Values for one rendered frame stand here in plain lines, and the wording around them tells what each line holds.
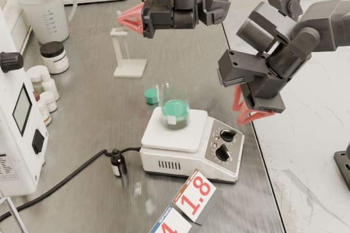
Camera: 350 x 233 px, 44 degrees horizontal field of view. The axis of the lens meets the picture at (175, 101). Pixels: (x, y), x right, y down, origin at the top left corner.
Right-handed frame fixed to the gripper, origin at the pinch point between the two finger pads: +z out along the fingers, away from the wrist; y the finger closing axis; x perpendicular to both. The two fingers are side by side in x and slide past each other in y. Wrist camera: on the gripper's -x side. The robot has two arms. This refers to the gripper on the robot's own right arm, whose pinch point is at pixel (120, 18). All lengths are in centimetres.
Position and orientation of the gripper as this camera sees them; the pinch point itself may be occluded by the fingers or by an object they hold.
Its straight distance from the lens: 116.5
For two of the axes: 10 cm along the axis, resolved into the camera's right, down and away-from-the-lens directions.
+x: 1.0, 7.7, 6.3
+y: -1.5, 6.4, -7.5
